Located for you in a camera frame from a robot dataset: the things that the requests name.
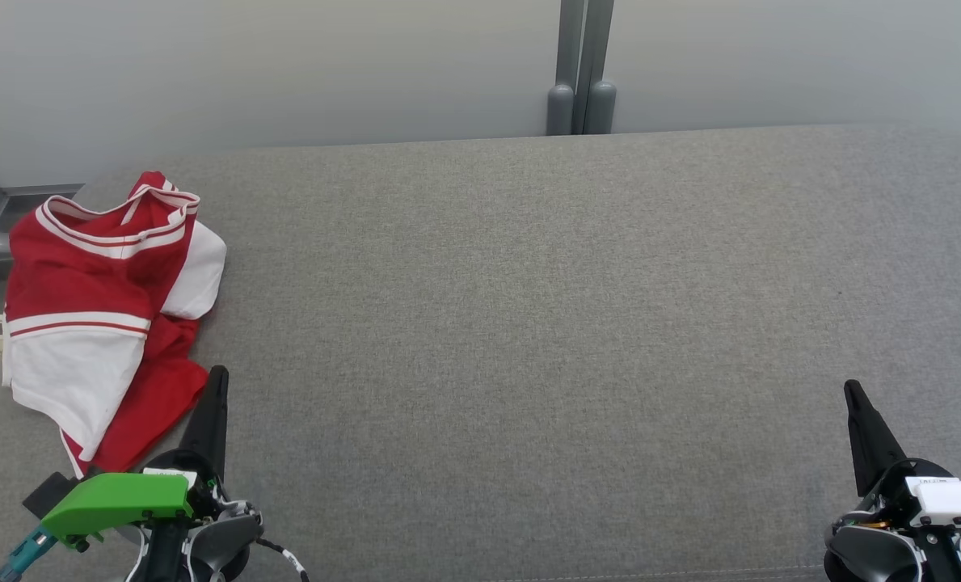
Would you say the thin black cable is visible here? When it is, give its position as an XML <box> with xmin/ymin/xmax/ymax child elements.
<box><xmin>254</xmin><ymin>538</ymin><xmax>311</xmax><ymax>582</ymax></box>

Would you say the teal cable connector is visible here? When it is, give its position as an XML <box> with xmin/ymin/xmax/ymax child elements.
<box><xmin>0</xmin><ymin>525</ymin><xmax>59</xmax><ymax>582</ymax></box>

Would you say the grey metal partition post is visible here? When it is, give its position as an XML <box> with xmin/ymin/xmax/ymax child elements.
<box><xmin>546</xmin><ymin>0</ymin><xmax>617</xmax><ymax>136</ymax></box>

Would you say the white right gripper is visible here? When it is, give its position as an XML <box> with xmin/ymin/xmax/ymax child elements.
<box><xmin>844</xmin><ymin>380</ymin><xmax>961</xmax><ymax>539</ymax></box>

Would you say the red white numbered jersey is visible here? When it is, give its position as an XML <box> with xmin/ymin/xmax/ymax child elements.
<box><xmin>2</xmin><ymin>171</ymin><xmax>227</xmax><ymax>478</ymax></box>

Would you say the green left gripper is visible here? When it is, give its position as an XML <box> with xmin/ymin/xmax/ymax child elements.
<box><xmin>41</xmin><ymin>365</ymin><xmax>230</xmax><ymax>552</ymax></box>

